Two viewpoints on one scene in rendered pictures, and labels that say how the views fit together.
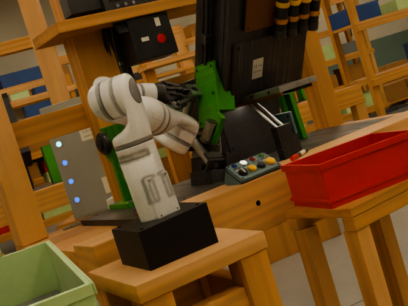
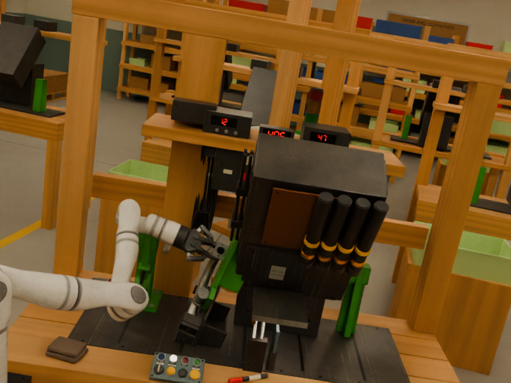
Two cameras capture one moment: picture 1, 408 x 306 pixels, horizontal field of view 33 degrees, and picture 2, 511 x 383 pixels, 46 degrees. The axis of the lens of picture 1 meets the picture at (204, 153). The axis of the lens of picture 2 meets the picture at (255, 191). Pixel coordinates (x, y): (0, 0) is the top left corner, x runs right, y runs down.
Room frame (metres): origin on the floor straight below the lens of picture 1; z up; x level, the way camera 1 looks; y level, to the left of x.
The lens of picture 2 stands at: (0.72, -1.01, 1.94)
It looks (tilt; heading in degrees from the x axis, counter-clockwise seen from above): 16 degrees down; 30
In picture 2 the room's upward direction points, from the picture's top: 10 degrees clockwise
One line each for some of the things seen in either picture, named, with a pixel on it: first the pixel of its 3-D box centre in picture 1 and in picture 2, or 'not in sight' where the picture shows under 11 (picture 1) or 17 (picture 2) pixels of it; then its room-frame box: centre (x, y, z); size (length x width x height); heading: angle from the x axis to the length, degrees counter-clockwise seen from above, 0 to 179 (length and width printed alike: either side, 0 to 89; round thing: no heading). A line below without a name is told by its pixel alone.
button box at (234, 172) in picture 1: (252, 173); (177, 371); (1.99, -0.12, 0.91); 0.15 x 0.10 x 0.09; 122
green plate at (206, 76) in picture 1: (215, 92); (233, 265); (2.26, -0.09, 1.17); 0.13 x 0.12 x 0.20; 122
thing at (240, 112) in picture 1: (232, 115); (282, 276); (2.52, -0.14, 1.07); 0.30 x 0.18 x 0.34; 122
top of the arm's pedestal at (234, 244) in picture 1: (173, 260); not in sight; (1.55, 0.14, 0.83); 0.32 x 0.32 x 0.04; 27
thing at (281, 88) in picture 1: (261, 95); (277, 293); (2.31, -0.24, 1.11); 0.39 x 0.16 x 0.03; 32
